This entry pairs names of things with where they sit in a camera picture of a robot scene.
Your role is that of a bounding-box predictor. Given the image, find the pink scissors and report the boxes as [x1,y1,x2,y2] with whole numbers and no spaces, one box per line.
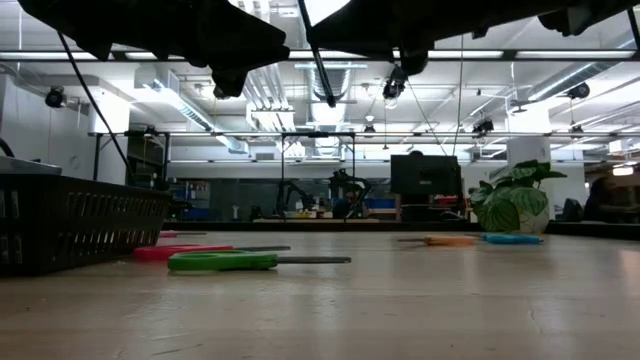
[159,229,208,239]

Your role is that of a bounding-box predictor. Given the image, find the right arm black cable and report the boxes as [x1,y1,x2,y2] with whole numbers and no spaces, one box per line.
[626,7,640,51]

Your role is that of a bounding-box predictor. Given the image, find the short black paintbrush silver ferrule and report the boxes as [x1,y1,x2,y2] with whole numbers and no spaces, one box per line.
[297,0,337,109]

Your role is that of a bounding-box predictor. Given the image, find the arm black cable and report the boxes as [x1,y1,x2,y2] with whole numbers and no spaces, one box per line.
[55,30,137,187]
[626,7,640,51]

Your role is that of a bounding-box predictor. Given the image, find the black background monitor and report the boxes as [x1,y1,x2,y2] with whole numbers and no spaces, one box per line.
[389,154,462,198]

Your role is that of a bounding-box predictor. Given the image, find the red scissors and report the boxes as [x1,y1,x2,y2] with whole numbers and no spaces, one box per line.
[132,243,292,263]

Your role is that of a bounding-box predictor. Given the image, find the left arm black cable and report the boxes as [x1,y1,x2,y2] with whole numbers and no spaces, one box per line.
[55,30,137,187]

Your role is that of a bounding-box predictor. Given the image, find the orange scissors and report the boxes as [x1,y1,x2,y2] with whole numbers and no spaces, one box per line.
[398,234,479,247]

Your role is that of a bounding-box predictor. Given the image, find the person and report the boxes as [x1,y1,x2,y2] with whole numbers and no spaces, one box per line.
[582,175,622,224]
[331,197,354,220]

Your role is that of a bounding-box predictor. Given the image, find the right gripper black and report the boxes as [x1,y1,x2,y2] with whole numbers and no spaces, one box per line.
[305,0,551,78]

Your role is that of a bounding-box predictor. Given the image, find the black overhead camera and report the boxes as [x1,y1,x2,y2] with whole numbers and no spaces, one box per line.
[381,64,409,101]

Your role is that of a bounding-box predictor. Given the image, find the green striped potted plant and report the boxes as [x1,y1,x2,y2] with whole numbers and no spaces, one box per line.
[467,159,569,236]

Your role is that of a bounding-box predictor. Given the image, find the black mesh basket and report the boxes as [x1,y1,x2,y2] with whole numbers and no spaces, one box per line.
[0,172,174,277]

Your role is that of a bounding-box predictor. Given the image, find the blue scissors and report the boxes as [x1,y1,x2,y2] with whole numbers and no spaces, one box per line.
[481,232,545,246]

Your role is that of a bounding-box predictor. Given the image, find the green scissors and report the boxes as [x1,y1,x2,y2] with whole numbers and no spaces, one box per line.
[167,250,353,273]

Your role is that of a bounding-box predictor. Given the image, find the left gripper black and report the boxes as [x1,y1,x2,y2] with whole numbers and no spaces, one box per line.
[17,0,291,99]

